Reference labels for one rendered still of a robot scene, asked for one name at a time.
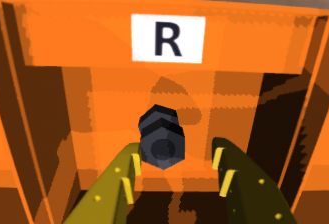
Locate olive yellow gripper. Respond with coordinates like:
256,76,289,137
63,137,298,224

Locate dark grey hex nut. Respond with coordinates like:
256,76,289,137
140,117,185,170
138,104,179,135

